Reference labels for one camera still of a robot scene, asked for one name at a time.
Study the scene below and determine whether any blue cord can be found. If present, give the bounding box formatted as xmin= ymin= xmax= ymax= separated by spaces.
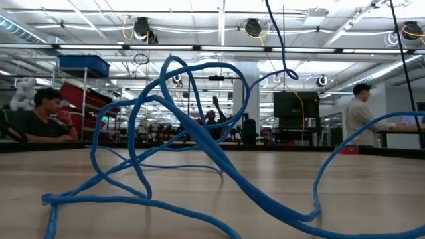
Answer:
xmin=41 ymin=0 xmax=425 ymax=239

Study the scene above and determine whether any black cylindrical bin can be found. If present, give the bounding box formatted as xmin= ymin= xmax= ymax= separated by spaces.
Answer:
xmin=241 ymin=118 xmax=259 ymax=145

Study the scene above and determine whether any white round pillar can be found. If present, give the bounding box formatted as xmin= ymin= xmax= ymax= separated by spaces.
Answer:
xmin=232 ymin=61 xmax=260 ymax=127

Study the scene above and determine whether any ceiling light strip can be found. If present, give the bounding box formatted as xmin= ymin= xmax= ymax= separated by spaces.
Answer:
xmin=129 ymin=44 xmax=194 ymax=51
xmin=343 ymin=48 xmax=408 ymax=54
xmin=200 ymin=45 xmax=266 ymax=52
xmin=58 ymin=44 xmax=123 ymax=51
xmin=272 ymin=47 xmax=337 ymax=54

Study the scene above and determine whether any thin black vertical pole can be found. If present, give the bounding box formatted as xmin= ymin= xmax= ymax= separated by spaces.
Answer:
xmin=282 ymin=5 xmax=286 ymax=93

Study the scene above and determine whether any black monitor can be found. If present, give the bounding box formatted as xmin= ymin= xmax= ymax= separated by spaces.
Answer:
xmin=273 ymin=91 xmax=321 ymax=129

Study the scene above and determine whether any metal shelf rack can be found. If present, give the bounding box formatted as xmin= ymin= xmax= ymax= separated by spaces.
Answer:
xmin=48 ymin=66 xmax=123 ymax=143

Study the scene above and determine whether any small red block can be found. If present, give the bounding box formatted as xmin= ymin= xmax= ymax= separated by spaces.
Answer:
xmin=338 ymin=145 xmax=360 ymax=155

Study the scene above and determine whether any blue storage bin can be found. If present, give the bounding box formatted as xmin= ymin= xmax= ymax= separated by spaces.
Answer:
xmin=58 ymin=54 xmax=111 ymax=78

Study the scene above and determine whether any white ceiling unit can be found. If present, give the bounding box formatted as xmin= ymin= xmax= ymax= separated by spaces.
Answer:
xmin=302 ymin=7 xmax=328 ymax=27

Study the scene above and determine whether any wooden desk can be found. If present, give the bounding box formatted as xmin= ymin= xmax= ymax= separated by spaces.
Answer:
xmin=377 ymin=124 xmax=425 ymax=149

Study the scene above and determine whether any open laptop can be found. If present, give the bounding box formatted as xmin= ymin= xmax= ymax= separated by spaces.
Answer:
xmin=400 ymin=114 xmax=425 ymax=126

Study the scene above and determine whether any black slanted pole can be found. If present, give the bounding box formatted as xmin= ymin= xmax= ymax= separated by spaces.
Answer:
xmin=388 ymin=0 xmax=425 ymax=149

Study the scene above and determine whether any black background rig frame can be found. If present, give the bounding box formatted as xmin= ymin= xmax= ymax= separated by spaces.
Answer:
xmin=187 ymin=75 xmax=246 ymax=143

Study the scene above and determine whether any yellow hanging cable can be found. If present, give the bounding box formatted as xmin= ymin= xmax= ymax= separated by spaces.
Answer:
xmin=291 ymin=90 xmax=305 ymax=142

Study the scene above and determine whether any hanging black cable loop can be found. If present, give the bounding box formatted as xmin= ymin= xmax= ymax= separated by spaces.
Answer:
xmin=133 ymin=52 xmax=150 ymax=66

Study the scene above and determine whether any black ceiling cable reel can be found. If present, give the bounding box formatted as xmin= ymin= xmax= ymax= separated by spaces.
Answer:
xmin=402 ymin=20 xmax=424 ymax=40
xmin=244 ymin=17 xmax=263 ymax=37
xmin=133 ymin=16 xmax=159 ymax=44

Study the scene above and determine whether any silver ventilation duct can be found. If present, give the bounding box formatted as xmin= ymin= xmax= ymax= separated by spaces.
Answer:
xmin=335 ymin=54 xmax=425 ymax=92
xmin=0 ymin=15 xmax=47 ymax=44

